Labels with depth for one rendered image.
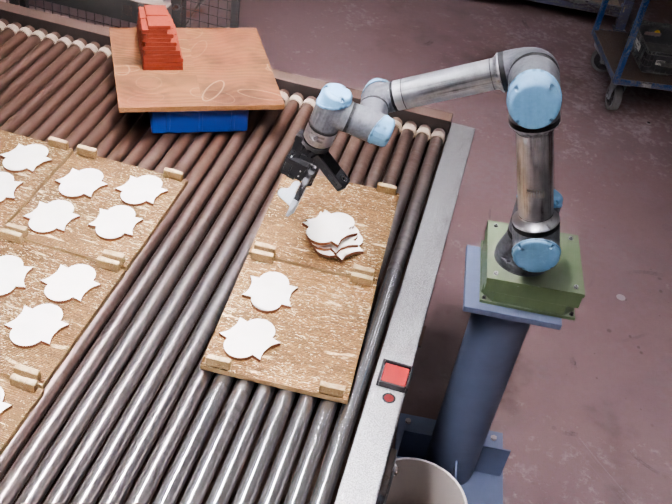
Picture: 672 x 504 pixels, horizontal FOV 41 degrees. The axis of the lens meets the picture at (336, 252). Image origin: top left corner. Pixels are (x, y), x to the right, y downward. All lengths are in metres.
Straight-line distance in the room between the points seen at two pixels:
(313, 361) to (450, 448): 0.97
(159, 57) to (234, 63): 0.25
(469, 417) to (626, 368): 1.08
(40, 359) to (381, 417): 0.78
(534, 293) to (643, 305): 1.68
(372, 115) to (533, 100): 0.38
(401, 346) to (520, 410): 1.28
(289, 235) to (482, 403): 0.82
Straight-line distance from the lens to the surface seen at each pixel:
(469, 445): 2.96
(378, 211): 2.58
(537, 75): 2.02
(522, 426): 3.39
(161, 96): 2.79
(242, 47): 3.09
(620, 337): 3.89
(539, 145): 2.10
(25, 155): 2.71
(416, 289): 2.39
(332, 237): 2.37
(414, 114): 3.04
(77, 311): 2.22
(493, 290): 2.44
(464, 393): 2.78
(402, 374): 2.14
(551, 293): 2.45
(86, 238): 2.41
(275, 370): 2.09
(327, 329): 2.20
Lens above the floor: 2.49
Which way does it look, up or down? 40 degrees down
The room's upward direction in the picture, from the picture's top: 10 degrees clockwise
